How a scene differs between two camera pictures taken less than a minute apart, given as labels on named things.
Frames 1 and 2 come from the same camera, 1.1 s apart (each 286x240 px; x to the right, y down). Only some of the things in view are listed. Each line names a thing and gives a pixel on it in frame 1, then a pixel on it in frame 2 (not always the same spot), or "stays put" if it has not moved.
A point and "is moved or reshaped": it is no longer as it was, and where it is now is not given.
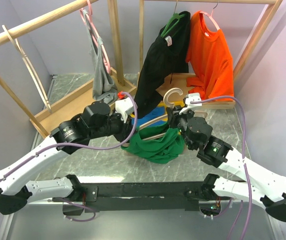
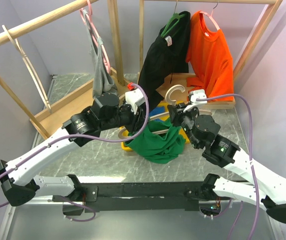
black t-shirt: x=169 y=53 stays put
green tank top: x=163 y=149 stays put
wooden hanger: x=170 y=106 is moved or reshaped
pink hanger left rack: x=86 y=17 stays put
